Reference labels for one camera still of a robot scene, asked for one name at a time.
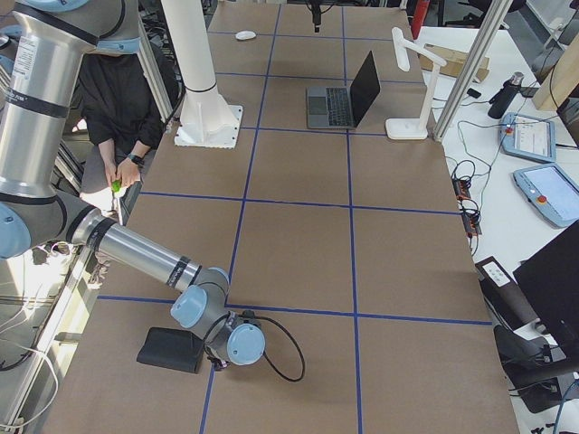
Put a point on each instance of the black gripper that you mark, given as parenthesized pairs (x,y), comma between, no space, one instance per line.
(317,17)
(219,363)

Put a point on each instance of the black cloth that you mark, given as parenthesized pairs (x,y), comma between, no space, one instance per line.
(173,349)

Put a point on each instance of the white computer mouse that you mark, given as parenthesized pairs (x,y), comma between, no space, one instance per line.
(245,35)

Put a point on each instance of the grey laptop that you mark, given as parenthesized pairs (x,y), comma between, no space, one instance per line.
(343,107)

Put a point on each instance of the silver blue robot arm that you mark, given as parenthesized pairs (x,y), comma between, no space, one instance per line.
(56,35)

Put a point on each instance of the red fire extinguisher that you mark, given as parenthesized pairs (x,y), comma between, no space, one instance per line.
(419,15)

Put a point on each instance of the cardboard box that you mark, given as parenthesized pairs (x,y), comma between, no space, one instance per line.
(455,61)

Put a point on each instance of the black water bottle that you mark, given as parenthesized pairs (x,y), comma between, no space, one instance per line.
(500,102)

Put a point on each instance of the person in black hoodie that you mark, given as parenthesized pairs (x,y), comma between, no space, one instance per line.
(123,124)

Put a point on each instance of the blue teach pendant far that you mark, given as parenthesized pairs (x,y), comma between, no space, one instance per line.
(528,137)

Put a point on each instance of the blue teach pendant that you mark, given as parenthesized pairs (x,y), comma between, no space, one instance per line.
(551,191)
(528,137)

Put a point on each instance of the orange black usb hub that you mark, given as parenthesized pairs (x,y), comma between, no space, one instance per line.
(469,209)

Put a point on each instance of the dark brown box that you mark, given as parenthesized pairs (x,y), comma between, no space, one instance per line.
(505,295)

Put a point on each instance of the blue teach pendant near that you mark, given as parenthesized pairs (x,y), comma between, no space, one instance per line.
(551,191)

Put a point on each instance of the black monitor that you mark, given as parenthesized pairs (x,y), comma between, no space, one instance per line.
(549,281)

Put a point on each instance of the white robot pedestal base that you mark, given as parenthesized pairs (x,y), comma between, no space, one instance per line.
(206,119)

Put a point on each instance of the aluminium frame post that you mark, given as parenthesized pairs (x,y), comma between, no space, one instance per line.
(485,35)

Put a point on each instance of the green handled grabber stick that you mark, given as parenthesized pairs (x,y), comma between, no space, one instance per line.
(116,188)

